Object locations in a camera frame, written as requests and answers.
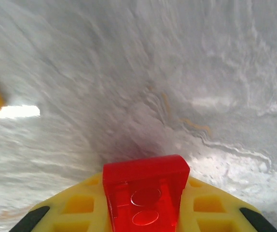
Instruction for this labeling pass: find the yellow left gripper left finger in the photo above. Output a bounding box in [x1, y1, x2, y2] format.
[9, 173, 111, 232]

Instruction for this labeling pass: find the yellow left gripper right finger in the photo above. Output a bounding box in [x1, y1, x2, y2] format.
[174, 175, 277, 232]

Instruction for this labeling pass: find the red sloped lego brick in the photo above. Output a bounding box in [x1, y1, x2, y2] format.
[102, 154, 191, 232]

